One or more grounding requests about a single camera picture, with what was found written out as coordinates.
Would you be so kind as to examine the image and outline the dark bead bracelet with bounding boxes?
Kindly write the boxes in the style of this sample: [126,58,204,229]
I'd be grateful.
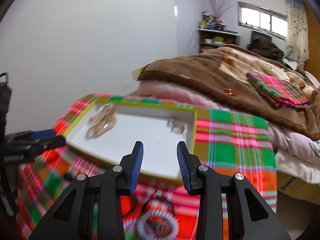
[142,190,176,214]

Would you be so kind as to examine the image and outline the rhinestone hair clip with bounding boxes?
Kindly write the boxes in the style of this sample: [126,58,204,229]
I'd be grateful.
[167,117,187,133]

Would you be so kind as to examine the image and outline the wooden shelf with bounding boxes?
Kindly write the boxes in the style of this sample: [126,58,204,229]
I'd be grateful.
[197,28,242,54]

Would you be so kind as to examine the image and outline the window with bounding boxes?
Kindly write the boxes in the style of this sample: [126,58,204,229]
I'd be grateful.
[237,2,288,40]

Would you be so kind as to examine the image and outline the white quilt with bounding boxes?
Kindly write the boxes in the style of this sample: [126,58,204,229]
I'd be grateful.
[274,150,320,184]

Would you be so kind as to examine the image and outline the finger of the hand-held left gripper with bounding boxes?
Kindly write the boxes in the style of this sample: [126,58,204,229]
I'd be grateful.
[24,135,67,154]
[5,129,57,143]

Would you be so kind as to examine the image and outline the folded plaid cloth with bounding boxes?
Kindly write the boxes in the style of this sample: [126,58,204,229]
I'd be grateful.
[246,72,310,109]

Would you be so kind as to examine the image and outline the yellowish board piece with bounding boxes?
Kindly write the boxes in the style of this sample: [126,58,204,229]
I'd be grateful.
[132,69,148,81]

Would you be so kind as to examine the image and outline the white box with yellow-green rim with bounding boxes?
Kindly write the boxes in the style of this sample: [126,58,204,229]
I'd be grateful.
[61,95,198,180]

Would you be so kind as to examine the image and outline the brown fleece blanket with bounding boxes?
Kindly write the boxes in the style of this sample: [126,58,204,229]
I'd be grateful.
[137,44,320,140]

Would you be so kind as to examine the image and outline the beige hair claw clip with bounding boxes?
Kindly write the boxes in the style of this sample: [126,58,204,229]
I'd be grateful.
[85,104,118,139]

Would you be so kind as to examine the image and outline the pink flower branches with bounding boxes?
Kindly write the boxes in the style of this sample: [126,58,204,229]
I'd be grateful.
[209,0,235,18]

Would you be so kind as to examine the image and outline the group of bottles and jars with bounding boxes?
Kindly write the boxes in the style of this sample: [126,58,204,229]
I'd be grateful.
[199,11,227,32]

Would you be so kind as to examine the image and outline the purple coil hair tie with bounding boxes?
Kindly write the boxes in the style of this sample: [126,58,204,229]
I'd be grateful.
[137,211,179,239]

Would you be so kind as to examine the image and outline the dark brown coat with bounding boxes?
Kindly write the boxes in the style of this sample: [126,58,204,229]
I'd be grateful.
[251,38,284,60]

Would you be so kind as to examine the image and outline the patterned curtain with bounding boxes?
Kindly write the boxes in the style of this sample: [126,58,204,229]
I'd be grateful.
[285,0,309,64]

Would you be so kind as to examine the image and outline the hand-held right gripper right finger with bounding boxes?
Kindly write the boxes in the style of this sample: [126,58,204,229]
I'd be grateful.
[176,141,292,240]

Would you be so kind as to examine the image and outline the black bag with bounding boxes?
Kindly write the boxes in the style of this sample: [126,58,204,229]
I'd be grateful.
[0,72,12,135]

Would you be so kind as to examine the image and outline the black monitor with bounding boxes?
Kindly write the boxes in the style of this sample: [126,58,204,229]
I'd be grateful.
[252,30,272,42]

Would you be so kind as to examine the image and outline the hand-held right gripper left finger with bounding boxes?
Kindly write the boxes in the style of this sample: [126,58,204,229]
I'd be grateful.
[29,141,144,240]

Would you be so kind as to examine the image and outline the cardboard box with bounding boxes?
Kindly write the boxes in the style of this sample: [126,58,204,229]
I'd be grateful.
[277,171,320,205]

